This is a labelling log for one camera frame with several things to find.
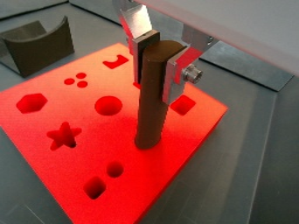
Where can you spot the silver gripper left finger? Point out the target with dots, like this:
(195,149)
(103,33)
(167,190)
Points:
(141,33)

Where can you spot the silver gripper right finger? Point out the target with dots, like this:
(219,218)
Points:
(181,70)

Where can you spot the brown oval peg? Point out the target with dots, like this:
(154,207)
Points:
(153,108)

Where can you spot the dark curved holder block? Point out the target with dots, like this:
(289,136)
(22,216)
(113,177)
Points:
(30,48)

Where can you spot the red shape sorter block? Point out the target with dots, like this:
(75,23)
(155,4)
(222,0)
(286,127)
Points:
(71,121)

